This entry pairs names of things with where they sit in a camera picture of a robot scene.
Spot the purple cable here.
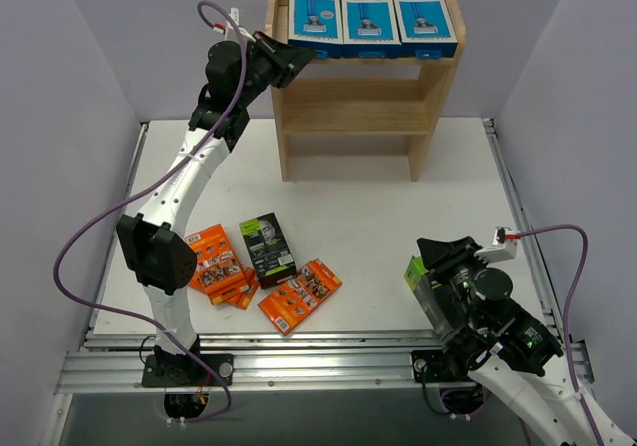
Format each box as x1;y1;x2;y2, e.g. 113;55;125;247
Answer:
507;224;606;446
52;0;250;425

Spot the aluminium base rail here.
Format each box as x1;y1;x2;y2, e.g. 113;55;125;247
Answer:
54;330;593;395

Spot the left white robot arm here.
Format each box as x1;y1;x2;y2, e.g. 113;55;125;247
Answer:
116;31;316;386

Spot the white Harry's razor blister pack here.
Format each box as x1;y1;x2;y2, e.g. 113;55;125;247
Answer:
287;0;344;60

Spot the orange razor pack top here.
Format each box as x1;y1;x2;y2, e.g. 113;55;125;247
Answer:
185;224;246;305

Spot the wooden three-tier shelf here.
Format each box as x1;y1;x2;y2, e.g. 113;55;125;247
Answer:
265;0;467;181

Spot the orange razor pack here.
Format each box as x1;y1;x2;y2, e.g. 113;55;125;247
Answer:
226;266;260;310
258;259;342;336
185;224;246;305

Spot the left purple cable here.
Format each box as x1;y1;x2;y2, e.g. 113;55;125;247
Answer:
52;0;250;425

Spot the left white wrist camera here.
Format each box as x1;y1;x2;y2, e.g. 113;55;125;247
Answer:
213;7;256;43

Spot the blue Harry's razor box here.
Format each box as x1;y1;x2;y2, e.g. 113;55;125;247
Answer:
341;0;401;59
393;0;458;60

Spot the orange razor pack left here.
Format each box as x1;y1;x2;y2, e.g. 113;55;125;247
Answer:
226;266;260;310

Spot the black green Gillette box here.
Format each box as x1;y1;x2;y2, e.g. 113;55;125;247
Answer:
239;212;297;289
404;256;457;340

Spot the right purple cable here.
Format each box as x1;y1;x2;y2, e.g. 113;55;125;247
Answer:
507;224;606;446

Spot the orange razor pack front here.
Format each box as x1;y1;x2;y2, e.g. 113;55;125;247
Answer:
258;259;342;336

